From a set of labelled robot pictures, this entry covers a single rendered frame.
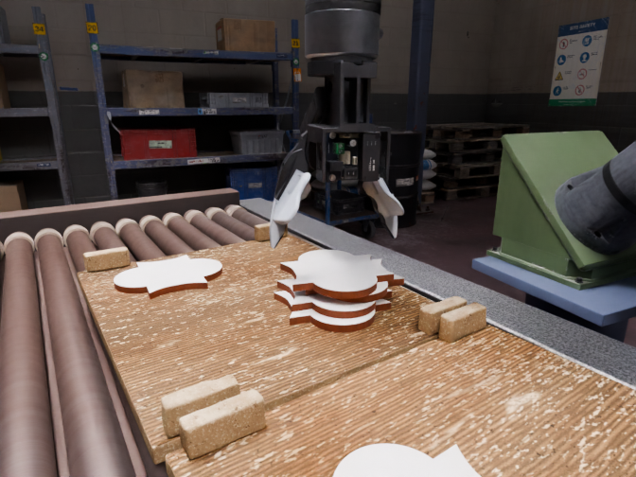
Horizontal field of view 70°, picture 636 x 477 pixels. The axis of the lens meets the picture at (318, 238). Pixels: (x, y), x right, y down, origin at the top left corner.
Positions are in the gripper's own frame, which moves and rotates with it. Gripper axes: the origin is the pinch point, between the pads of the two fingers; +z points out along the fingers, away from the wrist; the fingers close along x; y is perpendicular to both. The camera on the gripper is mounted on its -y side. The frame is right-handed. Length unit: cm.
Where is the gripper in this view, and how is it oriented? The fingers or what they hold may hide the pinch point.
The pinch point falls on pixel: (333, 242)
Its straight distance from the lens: 54.2
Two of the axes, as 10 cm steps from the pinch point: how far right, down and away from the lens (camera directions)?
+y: 2.7, 2.8, -9.2
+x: 9.6, -0.8, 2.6
